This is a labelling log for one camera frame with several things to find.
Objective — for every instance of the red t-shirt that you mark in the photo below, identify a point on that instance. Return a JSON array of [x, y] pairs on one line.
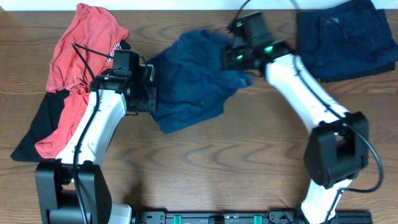
[[94, 28]]

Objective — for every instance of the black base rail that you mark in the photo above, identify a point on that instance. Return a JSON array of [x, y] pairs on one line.
[[271, 217]]

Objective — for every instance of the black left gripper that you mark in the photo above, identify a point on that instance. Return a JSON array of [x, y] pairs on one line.
[[152, 104]]

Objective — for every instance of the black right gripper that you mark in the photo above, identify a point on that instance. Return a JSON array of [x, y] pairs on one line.
[[229, 63]]

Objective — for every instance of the navy blue shorts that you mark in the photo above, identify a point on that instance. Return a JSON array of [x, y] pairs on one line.
[[191, 82]]

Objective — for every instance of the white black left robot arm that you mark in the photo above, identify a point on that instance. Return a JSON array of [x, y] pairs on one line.
[[71, 188]]

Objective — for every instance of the folded navy shorts stack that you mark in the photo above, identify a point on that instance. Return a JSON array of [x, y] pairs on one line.
[[351, 40]]

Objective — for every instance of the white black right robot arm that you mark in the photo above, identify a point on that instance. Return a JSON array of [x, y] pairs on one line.
[[337, 148]]

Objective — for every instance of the black garment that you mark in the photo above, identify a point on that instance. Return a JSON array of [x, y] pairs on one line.
[[61, 109]]

